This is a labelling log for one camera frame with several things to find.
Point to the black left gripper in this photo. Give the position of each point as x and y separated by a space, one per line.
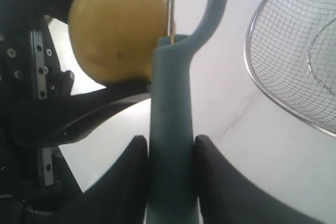
37 111

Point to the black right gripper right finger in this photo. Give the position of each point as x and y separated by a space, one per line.
226 196

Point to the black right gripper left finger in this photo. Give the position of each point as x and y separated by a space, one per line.
120 195

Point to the teal handled peeler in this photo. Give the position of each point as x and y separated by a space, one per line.
172 197

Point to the yellow lemon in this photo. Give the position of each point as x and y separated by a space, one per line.
113 40

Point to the oval metal wire basket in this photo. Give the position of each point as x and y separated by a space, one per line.
290 56

